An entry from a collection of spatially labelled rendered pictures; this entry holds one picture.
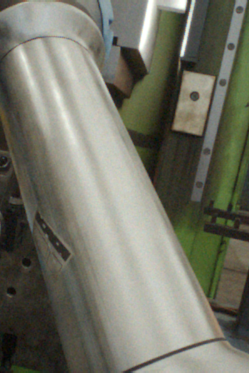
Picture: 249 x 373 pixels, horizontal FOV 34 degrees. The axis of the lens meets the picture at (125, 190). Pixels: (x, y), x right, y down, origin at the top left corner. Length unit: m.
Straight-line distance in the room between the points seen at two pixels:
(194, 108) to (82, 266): 1.01
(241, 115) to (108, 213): 1.04
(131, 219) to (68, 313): 0.06
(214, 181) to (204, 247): 0.21
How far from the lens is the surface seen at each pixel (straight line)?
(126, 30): 1.12
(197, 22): 1.22
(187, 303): 0.21
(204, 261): 1.29
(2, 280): 1.18
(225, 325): 1.03
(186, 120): 1.20
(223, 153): 1.23
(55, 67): 0.30
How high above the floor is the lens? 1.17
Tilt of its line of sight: 9 degrees down
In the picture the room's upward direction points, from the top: 11 degrees clockwise
